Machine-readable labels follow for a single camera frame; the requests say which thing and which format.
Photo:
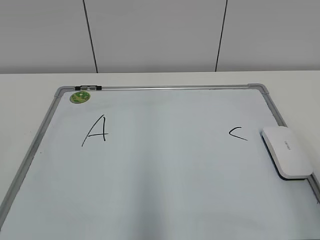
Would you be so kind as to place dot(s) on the white whiteboard eraser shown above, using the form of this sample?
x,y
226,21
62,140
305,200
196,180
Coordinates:
x,y
289,157

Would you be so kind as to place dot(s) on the round green magnet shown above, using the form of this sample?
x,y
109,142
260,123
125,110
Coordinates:
x,y
80,97

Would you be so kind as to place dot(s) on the white board with grey frame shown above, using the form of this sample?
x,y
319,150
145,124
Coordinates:
x,y
158,163

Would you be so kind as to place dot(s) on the black and grey frame clip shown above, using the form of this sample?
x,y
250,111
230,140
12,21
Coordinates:
x,y
88,88

